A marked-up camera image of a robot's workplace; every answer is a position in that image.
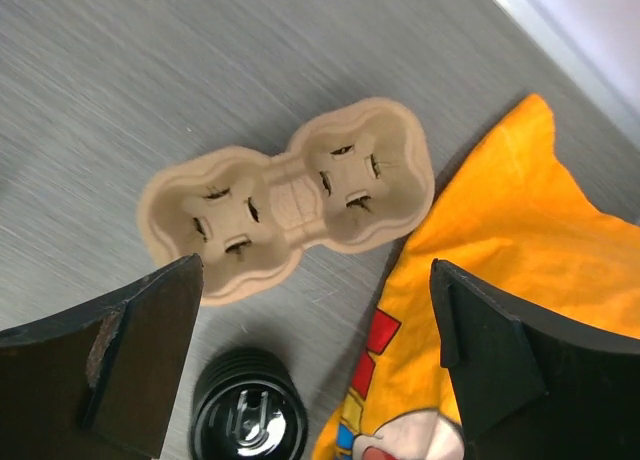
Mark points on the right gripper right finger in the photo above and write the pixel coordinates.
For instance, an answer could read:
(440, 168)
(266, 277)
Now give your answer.
(530, 383)

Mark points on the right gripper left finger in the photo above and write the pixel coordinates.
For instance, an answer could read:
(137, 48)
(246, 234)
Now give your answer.
(99, 380)

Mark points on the orange cartoon pillow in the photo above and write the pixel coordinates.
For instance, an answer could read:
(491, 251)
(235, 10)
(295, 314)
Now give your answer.
(514, 217)

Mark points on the brown pulp cup carrier stack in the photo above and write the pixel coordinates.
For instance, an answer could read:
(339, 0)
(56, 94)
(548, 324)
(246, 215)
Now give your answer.
(351, 180)

